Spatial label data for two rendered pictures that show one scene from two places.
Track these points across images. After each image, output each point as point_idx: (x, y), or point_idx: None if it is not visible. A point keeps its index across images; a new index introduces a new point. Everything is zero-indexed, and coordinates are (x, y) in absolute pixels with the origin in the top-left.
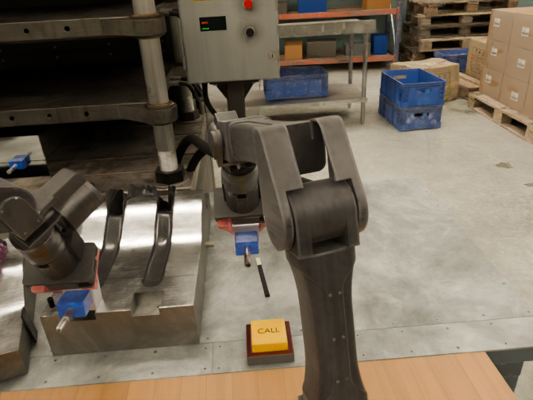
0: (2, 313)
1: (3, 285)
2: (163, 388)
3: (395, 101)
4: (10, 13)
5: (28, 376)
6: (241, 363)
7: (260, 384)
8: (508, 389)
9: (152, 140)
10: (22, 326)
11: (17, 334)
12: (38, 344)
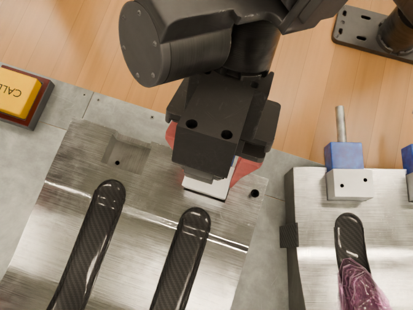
0: (325, 253)
1: (333, 301)
2: (145, 95)
3: None
4: None
5: (283, 170)
6: (59, 90)
7: (54, 61)
8: None
9: None
10: (294, 214)
11: (297, 196)
12: (276, 221)
